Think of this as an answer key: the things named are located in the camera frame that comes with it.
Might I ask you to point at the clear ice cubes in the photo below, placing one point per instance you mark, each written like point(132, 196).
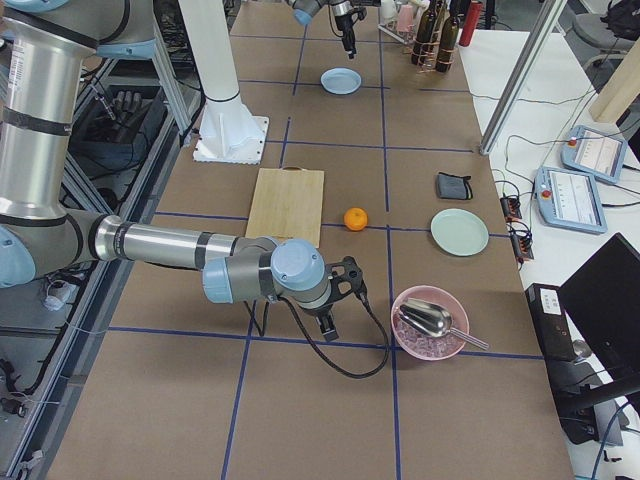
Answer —
point(423, 346)

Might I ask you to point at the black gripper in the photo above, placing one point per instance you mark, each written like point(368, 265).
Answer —
point(345, 24)
point(318, 311)

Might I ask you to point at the dark wine bottle upper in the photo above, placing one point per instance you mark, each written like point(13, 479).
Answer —
point(448, 38)

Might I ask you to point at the aluminium frame post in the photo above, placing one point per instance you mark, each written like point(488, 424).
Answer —
point(532, 49)

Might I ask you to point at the pink bowl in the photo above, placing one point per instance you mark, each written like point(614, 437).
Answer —
point(437, 296)

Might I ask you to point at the far teach pendant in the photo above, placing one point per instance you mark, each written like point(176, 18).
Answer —
point(595, 152)

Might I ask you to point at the pink cup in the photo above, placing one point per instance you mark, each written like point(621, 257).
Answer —
point(404, 23)

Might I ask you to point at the black monitor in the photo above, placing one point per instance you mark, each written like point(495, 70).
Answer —
point(602, 300)

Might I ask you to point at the dark wine bottle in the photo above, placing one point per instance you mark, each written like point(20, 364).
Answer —
point(448, 38)
point(424, 33)

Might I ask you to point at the bamboo cutting board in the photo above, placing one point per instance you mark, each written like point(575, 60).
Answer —
point(287, 204)

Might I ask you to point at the metal scoop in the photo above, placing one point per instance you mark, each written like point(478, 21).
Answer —
point(435, 321)

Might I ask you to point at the grey folded cloth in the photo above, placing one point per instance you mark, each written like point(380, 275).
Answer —
point(454, 187)

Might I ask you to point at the far power strip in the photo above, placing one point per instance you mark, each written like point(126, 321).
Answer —
point(510, 206)

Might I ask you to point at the power strip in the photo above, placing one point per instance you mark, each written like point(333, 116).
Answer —
point(521, 240)
point(510, 206)

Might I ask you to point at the orange mandarin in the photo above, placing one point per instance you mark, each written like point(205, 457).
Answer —
point(355, 219)

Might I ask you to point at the near power strip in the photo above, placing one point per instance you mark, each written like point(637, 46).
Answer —
point(521, 240)

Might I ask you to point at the dark wine bottle lower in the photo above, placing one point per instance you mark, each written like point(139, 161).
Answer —
point(424, 33)

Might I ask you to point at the copper wire bottle rack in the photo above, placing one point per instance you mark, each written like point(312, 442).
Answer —
point(430, 54)

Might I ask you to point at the teach pendant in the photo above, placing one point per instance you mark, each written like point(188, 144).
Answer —
point(570, 200)
point(595, 152)

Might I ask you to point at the red bottle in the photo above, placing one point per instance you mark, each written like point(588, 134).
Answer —
point(471, 20)

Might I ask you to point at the near teach pendant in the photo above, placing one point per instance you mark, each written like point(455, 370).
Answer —
point(570, 200)

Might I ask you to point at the light blue plate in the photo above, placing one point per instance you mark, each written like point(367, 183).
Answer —
point(340, 81)

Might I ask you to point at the light green plate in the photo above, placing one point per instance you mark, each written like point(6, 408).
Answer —
point(459, 232)

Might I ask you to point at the black computer box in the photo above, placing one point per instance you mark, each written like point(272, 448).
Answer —
point(568, 371)

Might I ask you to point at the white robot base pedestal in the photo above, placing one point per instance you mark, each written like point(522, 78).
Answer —
point(228, 131)

